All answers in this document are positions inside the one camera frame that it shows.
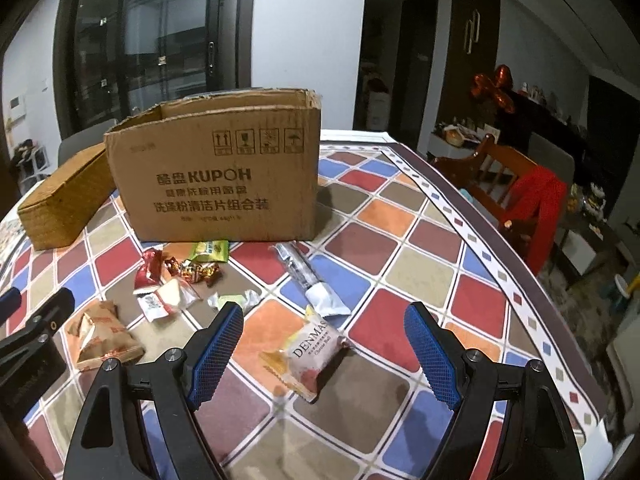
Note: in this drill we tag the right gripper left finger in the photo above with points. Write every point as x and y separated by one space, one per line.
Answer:
109 439

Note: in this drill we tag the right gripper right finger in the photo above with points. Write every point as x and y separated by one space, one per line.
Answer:
536 440

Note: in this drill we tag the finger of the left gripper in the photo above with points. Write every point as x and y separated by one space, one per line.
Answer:
10 302
45 321

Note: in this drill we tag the brown triangular snack packet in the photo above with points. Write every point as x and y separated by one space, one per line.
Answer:
95 334

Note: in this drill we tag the red small snack packet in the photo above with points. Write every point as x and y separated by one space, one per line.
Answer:
147 277

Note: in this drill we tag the pale green candy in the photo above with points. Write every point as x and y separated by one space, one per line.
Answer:
245 300

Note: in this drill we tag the white Denmark cheese packet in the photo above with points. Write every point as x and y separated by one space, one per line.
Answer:
301 359

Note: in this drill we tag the silver blue stick packet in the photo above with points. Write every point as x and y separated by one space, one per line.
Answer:
318 293

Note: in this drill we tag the red gold candy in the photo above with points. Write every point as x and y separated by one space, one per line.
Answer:
194 272

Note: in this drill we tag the green snack packet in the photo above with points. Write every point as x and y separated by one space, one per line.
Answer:
210 251

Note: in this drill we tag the woven wicker box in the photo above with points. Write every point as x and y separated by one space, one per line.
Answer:
55 213

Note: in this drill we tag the grey dining chair left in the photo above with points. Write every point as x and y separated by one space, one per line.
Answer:
83 139

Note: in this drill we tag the colourful diamond table mat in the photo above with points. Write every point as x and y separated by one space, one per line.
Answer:
404 339

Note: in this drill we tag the brown cardboard box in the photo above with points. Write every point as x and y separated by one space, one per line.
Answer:
238 165

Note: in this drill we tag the red garment on chair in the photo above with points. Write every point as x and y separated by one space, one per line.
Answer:
533 213

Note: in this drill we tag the wooden chair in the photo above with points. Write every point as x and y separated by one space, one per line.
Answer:
488 175

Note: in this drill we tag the glass sliding door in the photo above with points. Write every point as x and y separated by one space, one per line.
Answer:
114 58

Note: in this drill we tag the white low tv cabinet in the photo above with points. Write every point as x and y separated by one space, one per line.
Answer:
454 142

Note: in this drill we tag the red foil balloon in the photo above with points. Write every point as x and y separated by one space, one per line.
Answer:
497 86

